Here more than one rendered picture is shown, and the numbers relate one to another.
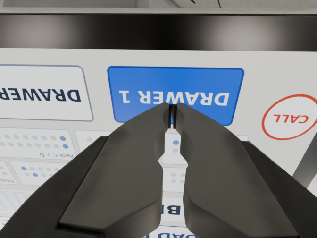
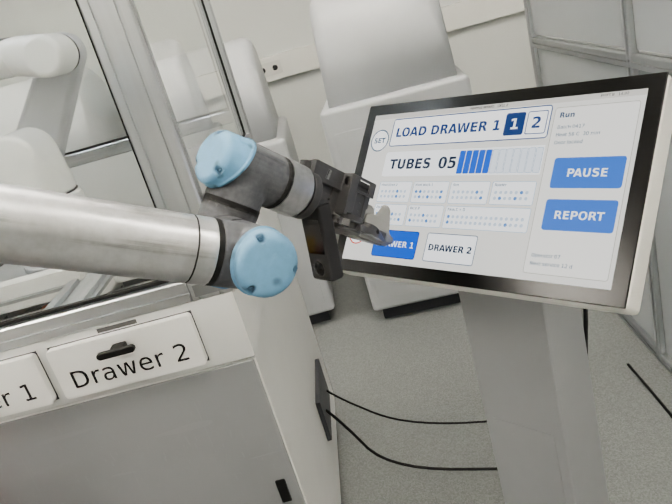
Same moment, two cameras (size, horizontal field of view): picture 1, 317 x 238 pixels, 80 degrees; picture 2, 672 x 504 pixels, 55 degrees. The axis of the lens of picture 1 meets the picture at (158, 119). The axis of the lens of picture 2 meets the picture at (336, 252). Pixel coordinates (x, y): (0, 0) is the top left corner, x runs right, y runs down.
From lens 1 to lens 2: 0.97 m
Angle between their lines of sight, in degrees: 52
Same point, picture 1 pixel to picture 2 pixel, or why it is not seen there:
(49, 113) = (445, 238)
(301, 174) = not seen: hidden behind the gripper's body
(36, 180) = (479, 186)
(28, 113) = (455, 238)
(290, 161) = not seen: hidden behind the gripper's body
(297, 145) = not seen: hidden behind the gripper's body
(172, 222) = (413, 149)
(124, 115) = (414, 235)
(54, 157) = (457, 208)
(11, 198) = (507, 165)
